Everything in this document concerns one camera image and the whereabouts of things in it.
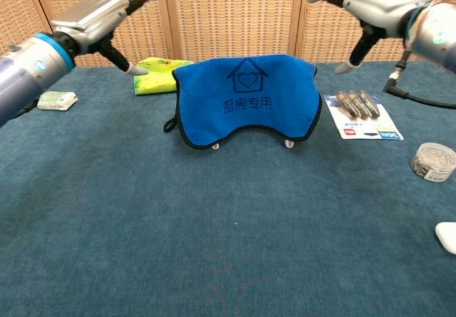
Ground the clear round jar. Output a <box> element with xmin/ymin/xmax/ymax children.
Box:
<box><xmin>410</xmin><ymin>142</ymin><xmax>456</xmax><ymax>183</ymax></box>

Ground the blister card pack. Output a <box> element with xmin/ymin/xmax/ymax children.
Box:
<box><xmin>323</xmin><ymin>89</ymin><xmax>405</xmax><ymax>142</ymax></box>

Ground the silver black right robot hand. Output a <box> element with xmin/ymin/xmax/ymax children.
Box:
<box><xmin>307</xmin><ymin>0</ymin><xmax>434</xmax><ymax>75</ymax></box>

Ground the small green white box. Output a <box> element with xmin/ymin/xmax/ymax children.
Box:
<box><xmin>37</xmin><ymin>90</ymin><xmax>79</xmax><ymax>112</ymax></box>

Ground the blue carpet table cover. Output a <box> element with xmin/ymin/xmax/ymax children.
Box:
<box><xmin>0</xmin><ymin>59</ymin><xmax>456</xmax><ymax>317</ymax></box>

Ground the green tissue pack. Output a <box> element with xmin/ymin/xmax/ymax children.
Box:
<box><xmin>133</xmin><ymin>57</ymin><xmax>195</xmax><ymax>96</ymax></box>

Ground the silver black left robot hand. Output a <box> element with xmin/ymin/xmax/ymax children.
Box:
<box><xmin>51</xmin><ymin>0</ymin><xmax>168</xmax><ymax>76</ymax></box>

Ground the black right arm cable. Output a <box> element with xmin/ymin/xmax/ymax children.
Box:
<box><xmin>383</xmin><ymin>51</ymin><xmax>456</xmax><ymax>110</ymax></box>

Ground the blue cleaning cloth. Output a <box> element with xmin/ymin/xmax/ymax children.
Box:
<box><xmin>163</xmin><ymin>53</ymin><xmax>323</xmax><ymax>150</ymax></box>

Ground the woven bamboo folding screen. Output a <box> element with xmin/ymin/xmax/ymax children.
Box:
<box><xmin>0</xmin><ymin>0</ymin><xmax>456</xmax><ymax>71</ymax></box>

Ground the white rounded square object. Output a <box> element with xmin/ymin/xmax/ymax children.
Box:
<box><xmin>435</xmin><ymin>222</ymin><xmax>456</xmax><ymax>255</ymax></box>

